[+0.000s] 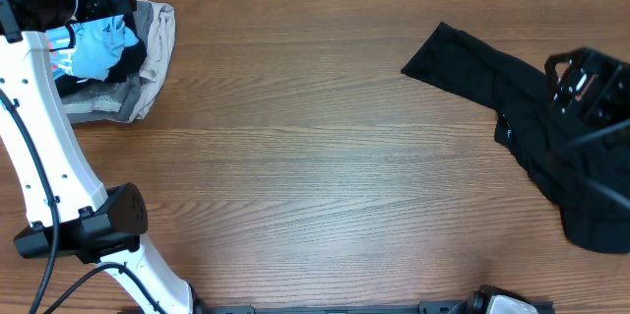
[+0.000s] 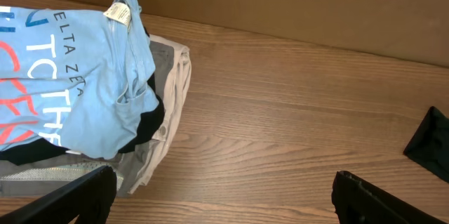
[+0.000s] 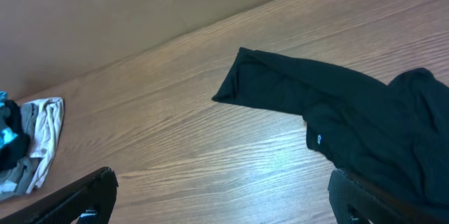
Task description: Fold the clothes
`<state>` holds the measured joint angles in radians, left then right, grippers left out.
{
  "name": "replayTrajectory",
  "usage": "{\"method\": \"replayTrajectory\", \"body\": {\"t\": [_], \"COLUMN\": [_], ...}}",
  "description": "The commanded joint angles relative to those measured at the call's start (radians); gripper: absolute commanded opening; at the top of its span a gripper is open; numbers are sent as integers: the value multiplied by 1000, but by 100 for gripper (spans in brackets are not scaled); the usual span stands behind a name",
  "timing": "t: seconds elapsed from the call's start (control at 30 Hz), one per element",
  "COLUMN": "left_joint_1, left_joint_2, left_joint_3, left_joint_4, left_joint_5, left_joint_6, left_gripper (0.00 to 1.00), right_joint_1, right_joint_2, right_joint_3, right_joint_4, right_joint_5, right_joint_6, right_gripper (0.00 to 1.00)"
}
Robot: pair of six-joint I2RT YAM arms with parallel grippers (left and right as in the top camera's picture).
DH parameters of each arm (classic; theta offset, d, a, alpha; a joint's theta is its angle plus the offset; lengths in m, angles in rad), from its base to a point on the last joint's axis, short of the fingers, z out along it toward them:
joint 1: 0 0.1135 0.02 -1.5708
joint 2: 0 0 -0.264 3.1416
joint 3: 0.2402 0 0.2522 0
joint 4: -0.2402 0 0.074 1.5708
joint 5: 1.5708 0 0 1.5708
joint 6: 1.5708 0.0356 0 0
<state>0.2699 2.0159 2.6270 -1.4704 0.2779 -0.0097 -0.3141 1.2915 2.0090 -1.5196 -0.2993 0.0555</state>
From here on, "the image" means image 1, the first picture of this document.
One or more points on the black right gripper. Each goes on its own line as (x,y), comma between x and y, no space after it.
(590,71)

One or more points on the light blue printed t-shirt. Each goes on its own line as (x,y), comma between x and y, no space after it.
(88,50)

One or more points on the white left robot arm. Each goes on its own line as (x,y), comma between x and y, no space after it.
(70,212)

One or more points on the black folded garment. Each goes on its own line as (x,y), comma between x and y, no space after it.
(130,63)

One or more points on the black crumpled garment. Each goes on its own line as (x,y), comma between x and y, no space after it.
(539,136)

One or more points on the grey folded garment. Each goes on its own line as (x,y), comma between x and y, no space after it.
(103,101)

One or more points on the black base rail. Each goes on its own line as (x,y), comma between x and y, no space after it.
(425,307)

